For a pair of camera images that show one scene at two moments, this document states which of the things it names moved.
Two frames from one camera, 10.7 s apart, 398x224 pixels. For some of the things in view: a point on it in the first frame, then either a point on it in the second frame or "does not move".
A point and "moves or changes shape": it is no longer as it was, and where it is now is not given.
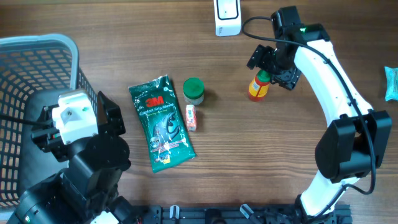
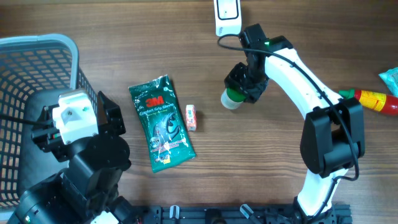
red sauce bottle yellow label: (259, 86) moves or changes shape
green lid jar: (193, 90) → (231, 98)
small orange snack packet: (191, 117) does not move
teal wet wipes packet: (391, 74) moves or changes shape
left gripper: (48, 140) does not move
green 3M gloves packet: (167, 136) does not move
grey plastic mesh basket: (35, 70) does not move
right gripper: (259, 57) → (252, 93)
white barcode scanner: (227, 17) does not move
